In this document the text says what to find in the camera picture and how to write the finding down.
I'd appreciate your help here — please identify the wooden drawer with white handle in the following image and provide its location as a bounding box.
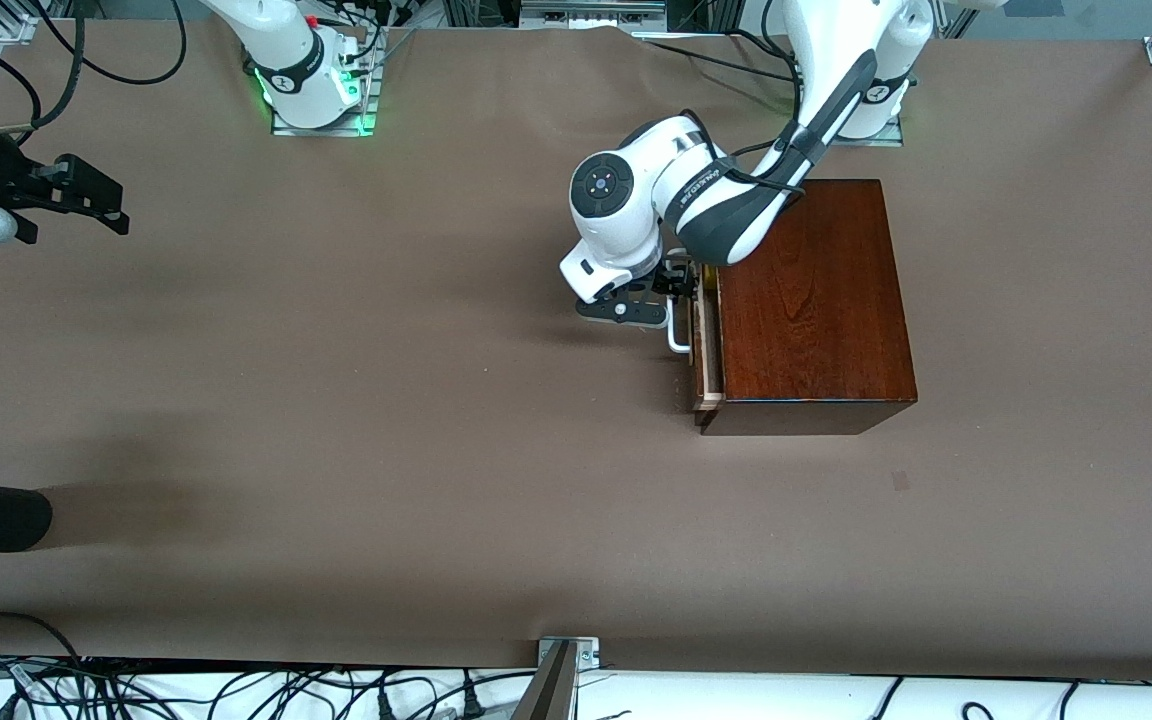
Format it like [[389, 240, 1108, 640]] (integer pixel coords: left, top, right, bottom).
[[666, 262, 727, 427]]

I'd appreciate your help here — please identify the dark wooden drawer cabinet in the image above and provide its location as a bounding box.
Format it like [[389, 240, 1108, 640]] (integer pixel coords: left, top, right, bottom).
[[693, 179, 919, 437]]

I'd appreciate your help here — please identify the brown paper table cover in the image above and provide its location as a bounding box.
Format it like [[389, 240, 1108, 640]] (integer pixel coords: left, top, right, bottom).
[[0, 18, 1152, 683]]

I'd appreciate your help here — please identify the white lower shelf board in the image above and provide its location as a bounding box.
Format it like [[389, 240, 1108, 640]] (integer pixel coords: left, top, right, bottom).
[[0, 655, 1152, 720]]

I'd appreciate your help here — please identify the dark metal beam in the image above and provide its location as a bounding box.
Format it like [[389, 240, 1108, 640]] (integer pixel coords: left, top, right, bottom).
[[511, 642, 577, 720]]

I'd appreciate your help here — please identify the left arm black wrist cable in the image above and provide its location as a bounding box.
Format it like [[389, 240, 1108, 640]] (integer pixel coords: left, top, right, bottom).
[[681, 110, 807, 193]]

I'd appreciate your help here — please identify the arm black wrist cable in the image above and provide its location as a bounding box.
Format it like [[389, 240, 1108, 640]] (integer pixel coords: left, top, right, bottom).
[[681, 110, 807, 193], [0, 0, 87, 136]]

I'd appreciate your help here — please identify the right arm black wrist cable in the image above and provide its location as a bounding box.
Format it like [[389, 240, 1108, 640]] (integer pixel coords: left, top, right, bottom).
[[0, 0, 87, 136]]

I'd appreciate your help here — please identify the aluminium frame corner profile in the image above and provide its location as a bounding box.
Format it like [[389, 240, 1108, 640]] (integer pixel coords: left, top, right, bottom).
[[0, 0, 72, 43]]

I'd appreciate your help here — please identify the long black table cable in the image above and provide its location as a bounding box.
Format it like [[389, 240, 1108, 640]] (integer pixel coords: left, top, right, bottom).
[[636, 35, 799, 83]]

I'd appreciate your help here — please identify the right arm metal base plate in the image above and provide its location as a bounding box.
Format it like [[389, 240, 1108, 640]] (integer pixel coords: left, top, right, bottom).
[[271, 28, 379, 137]]

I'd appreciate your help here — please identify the short black table cable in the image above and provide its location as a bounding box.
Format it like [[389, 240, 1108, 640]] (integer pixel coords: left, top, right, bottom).
[[726, 28, 799, 76]]

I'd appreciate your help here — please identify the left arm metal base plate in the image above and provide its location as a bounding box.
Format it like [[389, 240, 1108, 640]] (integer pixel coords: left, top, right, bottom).
[[831, 115, 905, 148]]

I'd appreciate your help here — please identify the small metal corner bracket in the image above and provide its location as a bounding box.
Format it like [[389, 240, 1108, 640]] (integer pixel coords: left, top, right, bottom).
[[537, 637, 600, 669]]

